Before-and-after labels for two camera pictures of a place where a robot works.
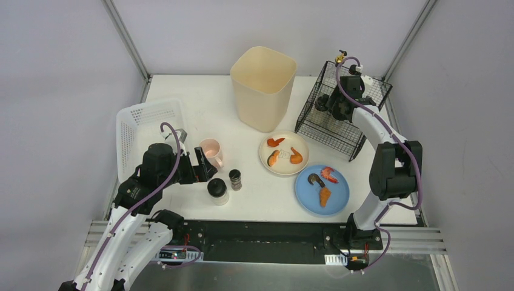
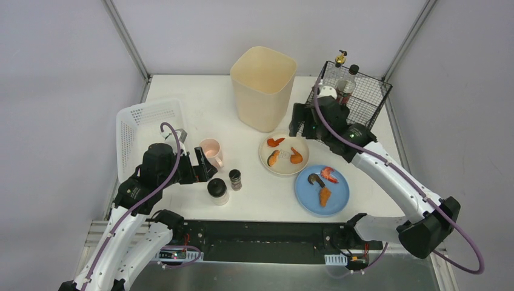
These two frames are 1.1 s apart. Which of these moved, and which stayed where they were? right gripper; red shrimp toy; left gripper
Moved: right gripper
Stayed: left gripper; red shrimp toy
